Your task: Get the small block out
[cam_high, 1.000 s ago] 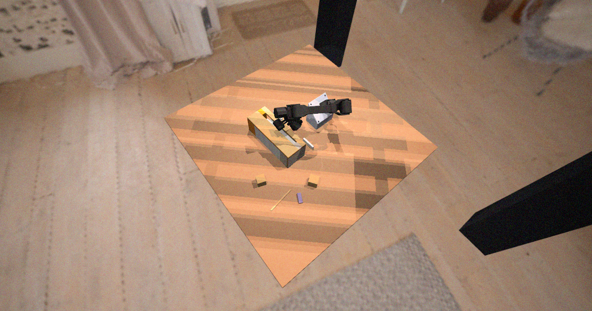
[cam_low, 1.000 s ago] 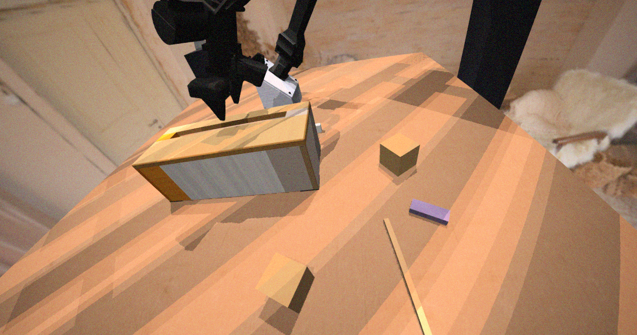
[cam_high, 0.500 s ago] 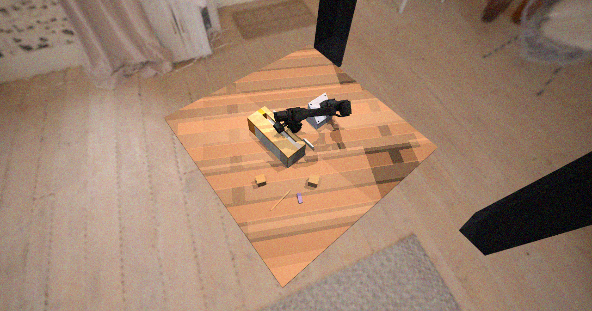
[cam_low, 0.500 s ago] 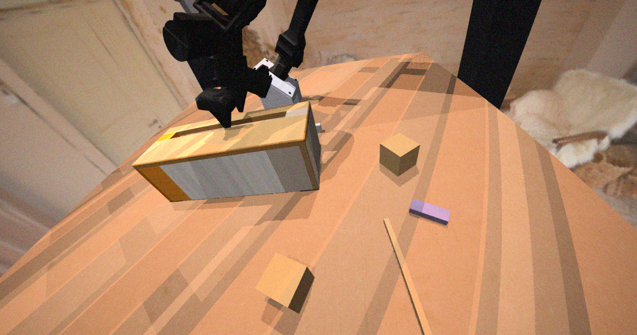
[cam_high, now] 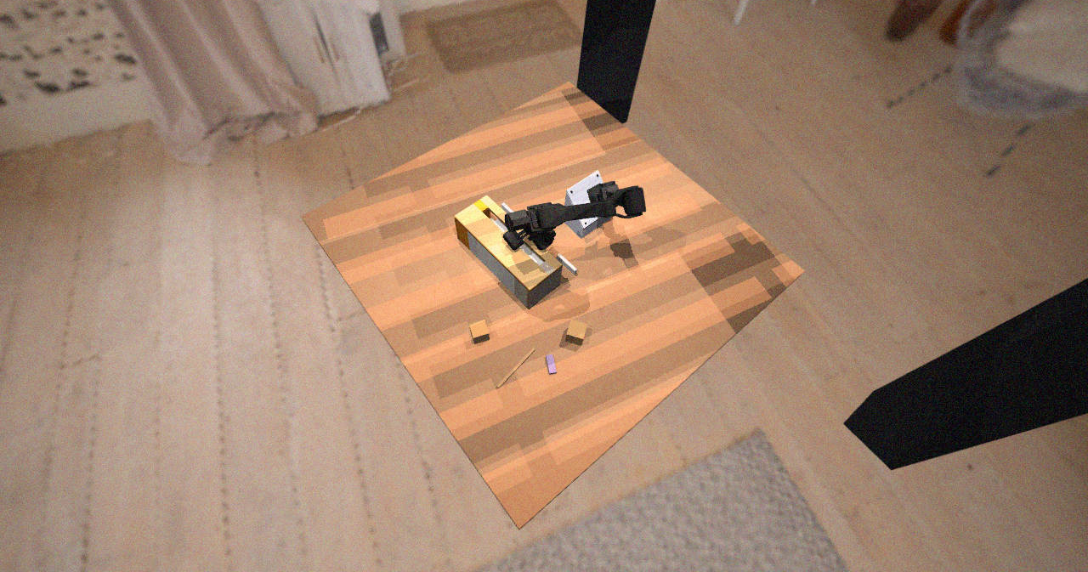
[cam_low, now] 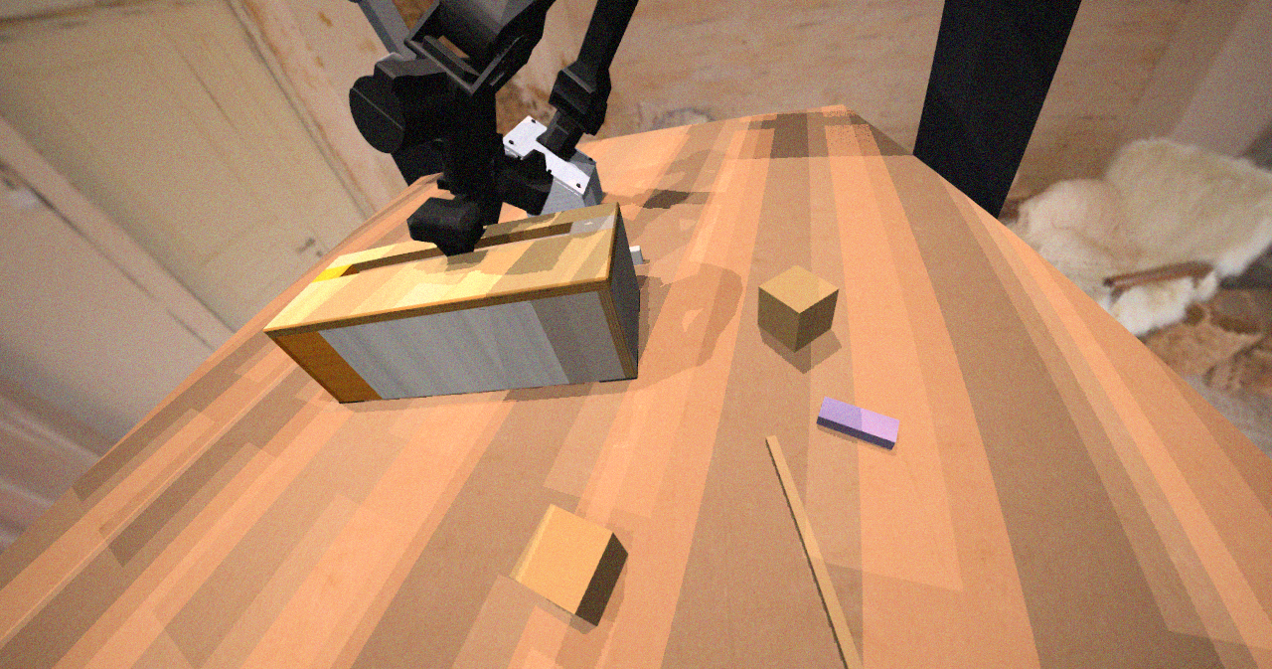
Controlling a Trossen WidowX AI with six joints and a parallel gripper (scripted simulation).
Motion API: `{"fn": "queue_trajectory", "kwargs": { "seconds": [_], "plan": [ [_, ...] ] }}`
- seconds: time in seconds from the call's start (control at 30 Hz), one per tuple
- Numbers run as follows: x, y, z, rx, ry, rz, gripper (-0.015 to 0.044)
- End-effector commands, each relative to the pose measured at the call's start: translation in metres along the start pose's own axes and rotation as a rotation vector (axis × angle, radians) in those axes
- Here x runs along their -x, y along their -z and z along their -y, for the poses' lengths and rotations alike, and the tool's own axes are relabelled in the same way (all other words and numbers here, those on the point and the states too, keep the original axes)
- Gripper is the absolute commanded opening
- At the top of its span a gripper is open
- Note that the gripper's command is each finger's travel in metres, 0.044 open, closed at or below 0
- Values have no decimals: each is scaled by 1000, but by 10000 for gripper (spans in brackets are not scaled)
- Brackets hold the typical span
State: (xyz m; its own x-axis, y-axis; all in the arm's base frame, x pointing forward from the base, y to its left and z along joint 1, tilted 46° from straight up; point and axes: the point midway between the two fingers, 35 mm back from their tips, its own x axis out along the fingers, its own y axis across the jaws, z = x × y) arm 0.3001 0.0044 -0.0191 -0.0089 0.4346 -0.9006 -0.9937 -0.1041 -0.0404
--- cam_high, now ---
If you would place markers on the long tan wooden stick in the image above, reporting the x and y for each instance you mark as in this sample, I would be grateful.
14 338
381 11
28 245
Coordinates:
516 367

